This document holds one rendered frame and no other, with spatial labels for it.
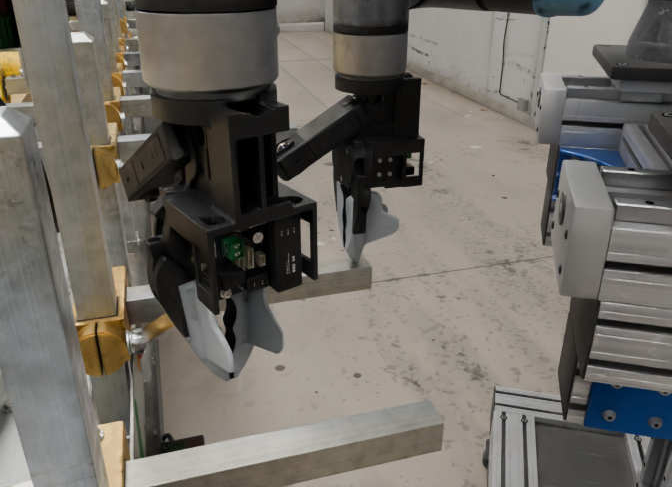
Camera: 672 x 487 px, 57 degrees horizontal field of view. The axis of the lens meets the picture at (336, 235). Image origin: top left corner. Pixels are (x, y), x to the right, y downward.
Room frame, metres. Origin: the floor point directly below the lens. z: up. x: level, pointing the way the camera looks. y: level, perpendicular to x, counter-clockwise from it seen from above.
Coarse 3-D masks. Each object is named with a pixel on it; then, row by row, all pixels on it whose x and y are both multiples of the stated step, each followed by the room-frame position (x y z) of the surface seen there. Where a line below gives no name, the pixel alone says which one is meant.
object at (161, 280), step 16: (144, 240) 0.35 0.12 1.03; (160, 240) 0.35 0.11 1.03; (160, 256) 0.35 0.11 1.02; (160, 272) 0.34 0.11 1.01; (176, 272) 0.35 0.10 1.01; (160, 288) 0.34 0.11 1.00; (176, 288) 0.35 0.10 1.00; (160, 304) 0.35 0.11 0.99; (176, 304) 0.35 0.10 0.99; (176, 320) 0.35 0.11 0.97
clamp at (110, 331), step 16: (112, 272) 0.60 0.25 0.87; (80, 320) 0.51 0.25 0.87; (96, 320) 0.51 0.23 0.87; (112, 320) 0.51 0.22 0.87; (128, 320) 0.55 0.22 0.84; (80, 336) 0.49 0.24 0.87; (96, 336) 0.50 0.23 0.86; (112, 336) 0.49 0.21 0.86; (96, 352) 0.48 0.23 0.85; (112, 352) 0.49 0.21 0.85; (96, 368) 0.48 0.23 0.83; (112, 368) 0.49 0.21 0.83
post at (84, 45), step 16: (80, 32) 0.77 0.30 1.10; (80, 48) 0.75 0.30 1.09; (80, 64) 0.75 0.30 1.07; (96, 64) 0.76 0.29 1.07; (80, 80) 0.75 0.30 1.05; (96, 80) 0.76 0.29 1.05; (96, 96) 0.76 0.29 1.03; (96, 112) 0.75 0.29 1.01; (96, 128) 0.75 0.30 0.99; (96, 144) 0.75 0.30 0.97; (112, 192) 0.76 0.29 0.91; (112, 208) 0.75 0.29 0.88; (112, 224) 0.75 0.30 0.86; (112, 240) 0.75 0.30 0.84; (112, 256) 0.75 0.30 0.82; (128, 256) 0.79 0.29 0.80; (128, 272) 0.76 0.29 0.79
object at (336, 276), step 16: (320, 272) 0.62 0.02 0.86; (336, 272) 0.62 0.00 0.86; (352, 272) 0.63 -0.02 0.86; (368, 272) 0.64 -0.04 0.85; (128, 288) 0.59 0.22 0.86; (144, 288) 0.59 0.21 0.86; (272, 288) 0.60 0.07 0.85; (304, 288) 0.61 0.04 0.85; (320, 288) 0.62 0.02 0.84; (336, 288) 0.62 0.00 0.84; (352, 288) 0.63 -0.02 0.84; (368, 288) 0.64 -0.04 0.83; (128, 304) 0.56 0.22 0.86; (144, 304) 0.56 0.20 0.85; (224, 304) 0.59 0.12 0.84; (144, 320) 0.56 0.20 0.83
